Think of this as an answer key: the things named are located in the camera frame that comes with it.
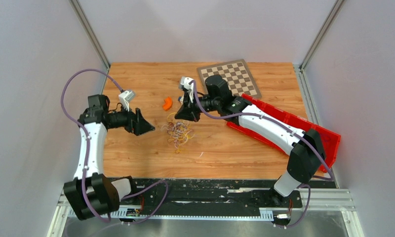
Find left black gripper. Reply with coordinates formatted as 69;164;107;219
108;102;156;136

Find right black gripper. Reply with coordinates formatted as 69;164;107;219
175;90;220;123

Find coloured thin cables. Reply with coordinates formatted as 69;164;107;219
160;113;197;155

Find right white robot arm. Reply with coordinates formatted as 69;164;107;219
175;75;326;206

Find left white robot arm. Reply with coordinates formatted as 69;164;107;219
63;94;155;220

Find orange curved plastic piece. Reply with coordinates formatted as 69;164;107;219
162;97;173;111

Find wooden chessboard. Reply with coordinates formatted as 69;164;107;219
197;59;262;99

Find red compartment tray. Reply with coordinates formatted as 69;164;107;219
227;94;341;168

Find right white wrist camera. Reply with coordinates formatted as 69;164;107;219
179;77;195;103

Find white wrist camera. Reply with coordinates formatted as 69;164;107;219
179;77;195;103
118;90;135;112

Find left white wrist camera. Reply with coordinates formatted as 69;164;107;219
118;90;135;112

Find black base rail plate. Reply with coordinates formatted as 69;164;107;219
106;177;337;217

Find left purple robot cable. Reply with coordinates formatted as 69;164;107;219
60;69;169;226

